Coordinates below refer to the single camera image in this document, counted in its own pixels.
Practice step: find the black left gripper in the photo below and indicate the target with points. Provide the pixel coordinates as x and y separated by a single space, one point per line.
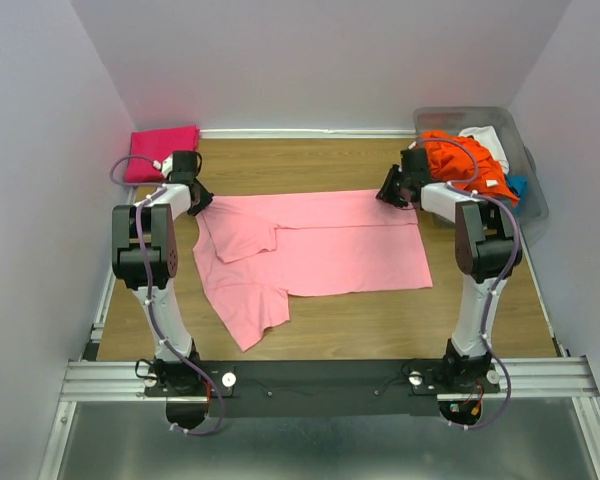
201 198

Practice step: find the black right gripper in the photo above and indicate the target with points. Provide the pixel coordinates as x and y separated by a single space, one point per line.
389 187

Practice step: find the light pink t-shirt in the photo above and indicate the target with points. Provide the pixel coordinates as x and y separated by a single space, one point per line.
255 252

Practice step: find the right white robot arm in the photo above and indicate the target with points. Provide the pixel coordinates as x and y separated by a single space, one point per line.
487 249

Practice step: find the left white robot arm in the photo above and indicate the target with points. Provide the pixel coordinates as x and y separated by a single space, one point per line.
145 258

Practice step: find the orange t-shirt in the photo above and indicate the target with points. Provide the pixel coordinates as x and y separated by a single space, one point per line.
465 163

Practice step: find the folded magenta t-shirt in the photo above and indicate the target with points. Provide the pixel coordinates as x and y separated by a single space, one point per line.
157 145

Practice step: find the white t-shirt in bin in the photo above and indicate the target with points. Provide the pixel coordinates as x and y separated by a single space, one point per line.
487 137

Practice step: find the blue t-shirt in bin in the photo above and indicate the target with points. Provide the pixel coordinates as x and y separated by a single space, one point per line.
518 185

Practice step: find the clear plastic bin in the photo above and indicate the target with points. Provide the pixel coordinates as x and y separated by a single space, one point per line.
534 210

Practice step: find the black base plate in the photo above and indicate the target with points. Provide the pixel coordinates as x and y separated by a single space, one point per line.
202 393

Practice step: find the aluminium rail frame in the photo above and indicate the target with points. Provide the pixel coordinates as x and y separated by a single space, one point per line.
540 426

